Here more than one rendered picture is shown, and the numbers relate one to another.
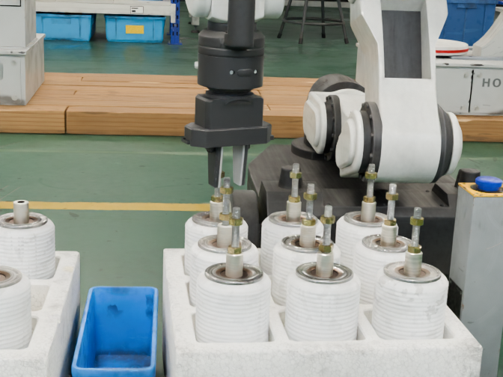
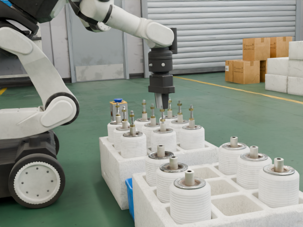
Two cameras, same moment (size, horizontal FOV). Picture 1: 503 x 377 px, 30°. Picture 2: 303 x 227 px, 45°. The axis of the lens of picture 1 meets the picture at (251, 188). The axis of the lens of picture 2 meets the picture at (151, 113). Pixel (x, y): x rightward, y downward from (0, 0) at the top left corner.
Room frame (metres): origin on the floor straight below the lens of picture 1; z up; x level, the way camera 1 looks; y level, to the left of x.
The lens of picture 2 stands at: (1.51, 1.36, 0.57)
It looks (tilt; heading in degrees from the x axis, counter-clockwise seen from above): 11 degrees down; 260
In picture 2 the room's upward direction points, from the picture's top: 3 degrees counter-clockwise
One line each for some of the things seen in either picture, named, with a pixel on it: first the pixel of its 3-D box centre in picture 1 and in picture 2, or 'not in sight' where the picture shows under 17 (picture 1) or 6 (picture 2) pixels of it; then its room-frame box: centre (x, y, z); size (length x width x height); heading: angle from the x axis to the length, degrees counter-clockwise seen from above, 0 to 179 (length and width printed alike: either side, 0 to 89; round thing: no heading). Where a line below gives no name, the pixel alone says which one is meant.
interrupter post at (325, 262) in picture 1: (325, 264); (180, 119); (1.15, -0.10, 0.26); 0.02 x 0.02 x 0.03
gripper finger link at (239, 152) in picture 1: (242, 161); (158, 99); (1.26, 0.01, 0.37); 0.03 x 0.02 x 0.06; 28
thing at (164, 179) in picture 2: not in sight; (175, 200); (1.31, 0.45, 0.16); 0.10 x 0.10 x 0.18
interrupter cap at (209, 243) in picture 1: (224, 244); (162, 130); (1.25, 0.03, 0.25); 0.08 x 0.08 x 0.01
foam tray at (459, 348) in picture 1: (301, 348); (154, 162); (1.27, -0.08, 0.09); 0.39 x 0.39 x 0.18; 8
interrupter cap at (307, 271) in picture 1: (324, 273); (180, 121); (1.15, -0.10, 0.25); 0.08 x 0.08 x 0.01
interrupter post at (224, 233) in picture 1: (224, 235); (162, 127); (1.25, 0.03, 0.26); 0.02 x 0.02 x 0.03
